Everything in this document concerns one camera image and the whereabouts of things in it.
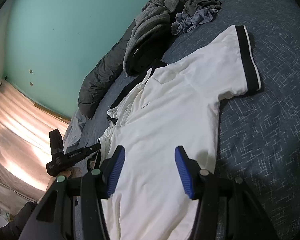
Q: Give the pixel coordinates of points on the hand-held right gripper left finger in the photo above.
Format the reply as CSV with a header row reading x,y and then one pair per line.
x,y
116,170

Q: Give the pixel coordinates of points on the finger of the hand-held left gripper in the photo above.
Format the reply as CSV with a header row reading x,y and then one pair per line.
x,y
94,148

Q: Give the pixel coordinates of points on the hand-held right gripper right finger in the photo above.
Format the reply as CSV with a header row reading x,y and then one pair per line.
x,y
183,172

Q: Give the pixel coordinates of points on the white polo shirt black trim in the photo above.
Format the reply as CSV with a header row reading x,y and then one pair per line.
x,y
177,100

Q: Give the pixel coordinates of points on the person's left hand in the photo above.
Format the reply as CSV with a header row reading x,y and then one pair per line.
x,y
73,173

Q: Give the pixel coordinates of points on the pink curtain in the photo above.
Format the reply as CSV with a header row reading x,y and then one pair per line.
x,y
17,135

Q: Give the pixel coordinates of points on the wooden window trim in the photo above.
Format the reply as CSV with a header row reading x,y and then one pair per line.
x,y
47,111

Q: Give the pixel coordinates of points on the dark grey rolled duvet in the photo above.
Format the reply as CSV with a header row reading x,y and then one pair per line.
x,y
100,80

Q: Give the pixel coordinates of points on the black garment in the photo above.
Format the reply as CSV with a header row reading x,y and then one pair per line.
x,y
145,57

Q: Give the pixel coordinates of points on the grey knit sweater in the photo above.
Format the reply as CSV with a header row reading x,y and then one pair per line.
x,y
150,27

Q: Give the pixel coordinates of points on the blue checked boxer shorts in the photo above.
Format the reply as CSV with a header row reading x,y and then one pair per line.
x,y
192,21

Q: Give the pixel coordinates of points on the dark grey crumpled garment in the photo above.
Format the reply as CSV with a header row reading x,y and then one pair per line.
x,y
202,3

